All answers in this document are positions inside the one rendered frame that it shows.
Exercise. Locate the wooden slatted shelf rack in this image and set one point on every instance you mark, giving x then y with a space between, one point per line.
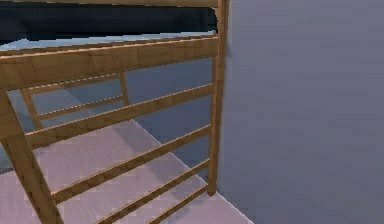
110 60

